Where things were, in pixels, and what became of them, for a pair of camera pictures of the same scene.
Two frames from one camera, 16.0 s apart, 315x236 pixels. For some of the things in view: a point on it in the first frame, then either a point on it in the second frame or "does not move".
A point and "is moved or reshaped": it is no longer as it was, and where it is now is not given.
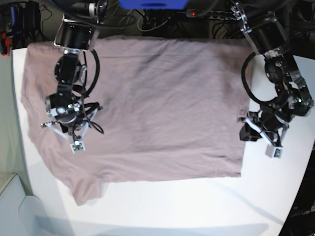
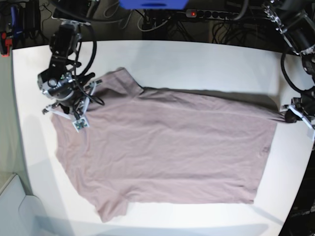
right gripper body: (267, 119) → (306, 103)
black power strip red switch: (221, 14) does not move
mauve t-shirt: (170, 109) is moved or reshaped
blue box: (153, 4) does not move
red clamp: (8, 43) does not move
